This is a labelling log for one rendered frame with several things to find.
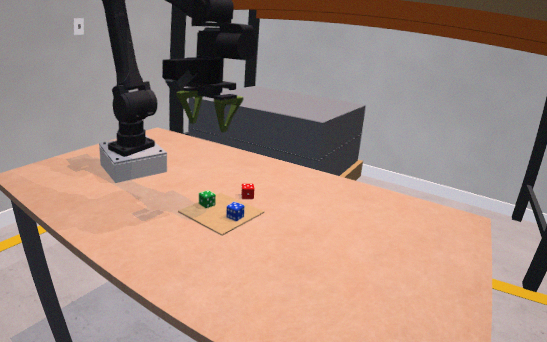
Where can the tan flat mat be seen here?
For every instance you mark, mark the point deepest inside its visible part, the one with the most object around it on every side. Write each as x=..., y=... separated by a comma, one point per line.
x=214, y=218

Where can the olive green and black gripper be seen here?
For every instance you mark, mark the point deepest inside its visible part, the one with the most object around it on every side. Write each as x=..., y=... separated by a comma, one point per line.
x=211, y=91

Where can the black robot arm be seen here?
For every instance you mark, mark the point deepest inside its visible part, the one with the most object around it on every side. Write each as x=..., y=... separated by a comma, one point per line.
x=231, y=41

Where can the green die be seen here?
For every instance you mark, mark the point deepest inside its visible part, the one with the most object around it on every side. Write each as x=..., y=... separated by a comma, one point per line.
x=207, y=199

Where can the red die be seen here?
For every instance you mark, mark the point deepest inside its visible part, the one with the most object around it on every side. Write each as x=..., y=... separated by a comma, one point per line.
x=248, y=191

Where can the blue die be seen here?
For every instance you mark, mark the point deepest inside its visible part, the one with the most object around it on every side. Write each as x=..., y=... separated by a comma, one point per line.
x=235, y=211

